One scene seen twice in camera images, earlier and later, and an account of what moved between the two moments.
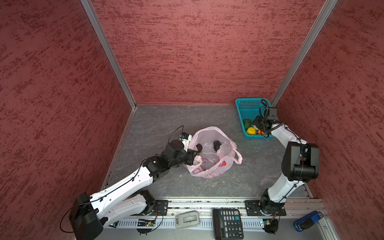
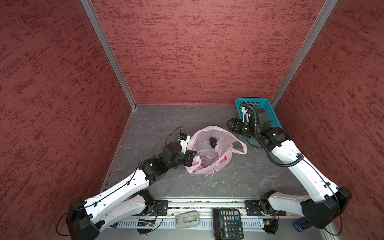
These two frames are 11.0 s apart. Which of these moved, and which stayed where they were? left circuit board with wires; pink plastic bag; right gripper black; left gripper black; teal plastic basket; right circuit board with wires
Moved: right gripper black; pink plastic bag
Stayed: left circuit board with wires; right circuit board with wires; left gripper black; teal plastic basket
